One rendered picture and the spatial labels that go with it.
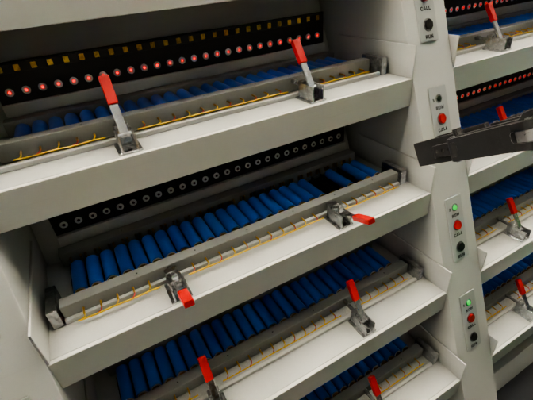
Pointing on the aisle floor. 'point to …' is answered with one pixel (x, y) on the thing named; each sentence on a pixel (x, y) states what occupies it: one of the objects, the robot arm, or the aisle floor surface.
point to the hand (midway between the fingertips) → (450, 145)
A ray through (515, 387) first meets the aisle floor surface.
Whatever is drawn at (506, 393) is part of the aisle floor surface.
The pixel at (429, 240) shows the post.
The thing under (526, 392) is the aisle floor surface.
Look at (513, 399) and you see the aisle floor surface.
